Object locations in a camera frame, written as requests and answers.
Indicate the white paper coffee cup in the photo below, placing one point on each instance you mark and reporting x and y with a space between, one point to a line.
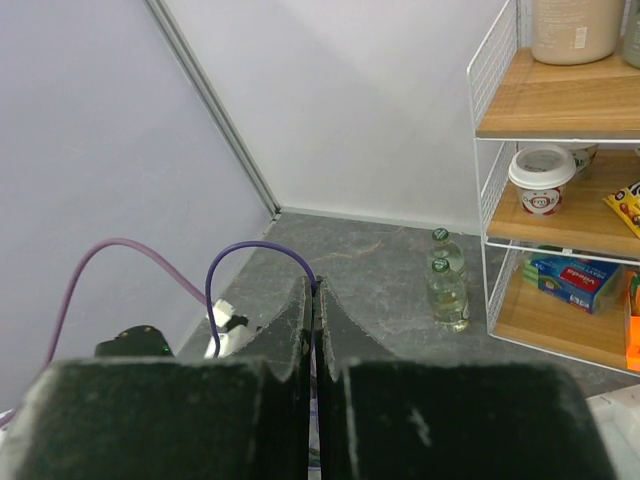
540 174

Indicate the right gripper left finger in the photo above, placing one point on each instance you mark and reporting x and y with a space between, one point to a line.
281 353

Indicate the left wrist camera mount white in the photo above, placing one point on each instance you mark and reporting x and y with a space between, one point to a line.
234 330

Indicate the white wire shelf rack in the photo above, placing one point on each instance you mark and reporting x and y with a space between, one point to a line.
517 102

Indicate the orange snack boxes stack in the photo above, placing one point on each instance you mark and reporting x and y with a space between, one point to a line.
632 321

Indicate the rear clear glass bottle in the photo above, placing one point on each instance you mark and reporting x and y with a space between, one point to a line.
443 247

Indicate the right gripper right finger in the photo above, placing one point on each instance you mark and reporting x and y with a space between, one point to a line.
339 339

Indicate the front clear glass bottle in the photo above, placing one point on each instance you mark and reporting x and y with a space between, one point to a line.
447 296

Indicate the beige jar on shelf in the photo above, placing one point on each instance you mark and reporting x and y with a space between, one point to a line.
575 32

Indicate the white patterned bowl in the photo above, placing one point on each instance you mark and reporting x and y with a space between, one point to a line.
583 155

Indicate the grey green bottle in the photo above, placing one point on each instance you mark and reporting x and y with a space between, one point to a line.
631 42

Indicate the white compartment tray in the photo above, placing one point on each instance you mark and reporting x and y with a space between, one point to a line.
617 416

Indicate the clear glass bottle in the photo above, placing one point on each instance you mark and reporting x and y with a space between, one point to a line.
447 296
443 247

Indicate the yellow candy bag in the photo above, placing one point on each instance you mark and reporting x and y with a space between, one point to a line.
625 203

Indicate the blue sponge package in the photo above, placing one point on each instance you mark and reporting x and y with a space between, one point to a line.
592 286

